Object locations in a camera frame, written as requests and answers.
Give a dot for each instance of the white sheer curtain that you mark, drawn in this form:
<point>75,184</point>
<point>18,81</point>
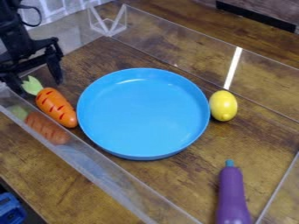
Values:
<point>58,7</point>

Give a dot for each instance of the blue round plate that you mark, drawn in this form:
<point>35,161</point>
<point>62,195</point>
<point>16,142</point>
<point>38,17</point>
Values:
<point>143,113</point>

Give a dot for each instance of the orange toy carrot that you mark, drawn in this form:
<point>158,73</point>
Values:
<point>51,102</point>

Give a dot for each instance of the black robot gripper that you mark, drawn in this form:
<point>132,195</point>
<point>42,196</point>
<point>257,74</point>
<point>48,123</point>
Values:
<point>26,53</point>

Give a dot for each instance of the dark wooden ledge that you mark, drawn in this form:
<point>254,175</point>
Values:
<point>257,16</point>

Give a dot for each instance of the purple toy eggplant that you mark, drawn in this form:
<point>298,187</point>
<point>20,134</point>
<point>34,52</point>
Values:
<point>233,209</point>

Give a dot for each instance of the blue plastic object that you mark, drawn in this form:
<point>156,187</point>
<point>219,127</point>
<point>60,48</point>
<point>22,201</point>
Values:
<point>12,213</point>

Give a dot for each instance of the clear acrylic enclosure wall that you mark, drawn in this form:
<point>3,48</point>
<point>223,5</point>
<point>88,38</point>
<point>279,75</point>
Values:
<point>78,185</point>

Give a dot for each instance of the yellow toy lemon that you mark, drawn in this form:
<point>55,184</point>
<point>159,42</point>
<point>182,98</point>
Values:
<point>223,105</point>

